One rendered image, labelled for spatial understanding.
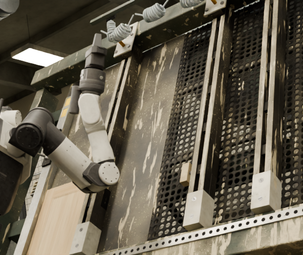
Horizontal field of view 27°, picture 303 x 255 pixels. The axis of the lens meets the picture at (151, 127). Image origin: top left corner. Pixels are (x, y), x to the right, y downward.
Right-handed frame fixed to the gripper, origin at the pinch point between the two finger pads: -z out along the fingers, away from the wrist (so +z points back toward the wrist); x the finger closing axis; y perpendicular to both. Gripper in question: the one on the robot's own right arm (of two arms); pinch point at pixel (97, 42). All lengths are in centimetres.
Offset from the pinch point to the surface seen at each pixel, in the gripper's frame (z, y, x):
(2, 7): -109, -9, 299
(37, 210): 59, -4, 53
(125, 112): 15.0, 25.2, 39.8
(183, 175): 44, 33, -10
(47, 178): 45, 0, 60
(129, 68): -7, 27, 48
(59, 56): -142, 84, 528
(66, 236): 68, 4, 30
